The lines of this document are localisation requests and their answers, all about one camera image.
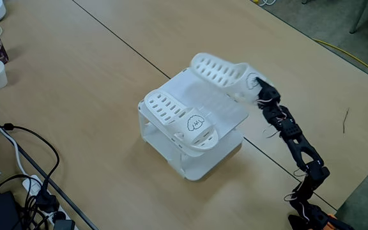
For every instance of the white slipper with dog print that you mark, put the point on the white slipper with dog print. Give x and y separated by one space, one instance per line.
222 73
168 108

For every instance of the white two-tier shoe rack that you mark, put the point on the white two-tier shoe rack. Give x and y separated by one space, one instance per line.
216 111

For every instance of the thin brown stick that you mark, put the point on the thin brown stick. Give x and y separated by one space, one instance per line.
345 123

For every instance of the grey chair leg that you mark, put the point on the grey chair leg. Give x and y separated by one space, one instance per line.
359 16

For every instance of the black power plug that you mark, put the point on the black power plug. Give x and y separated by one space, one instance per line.
47 201
63 223

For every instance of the white power strip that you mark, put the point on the white power strip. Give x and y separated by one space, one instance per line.
30 185

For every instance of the black power brick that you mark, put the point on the black power brick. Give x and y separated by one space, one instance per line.
3 212

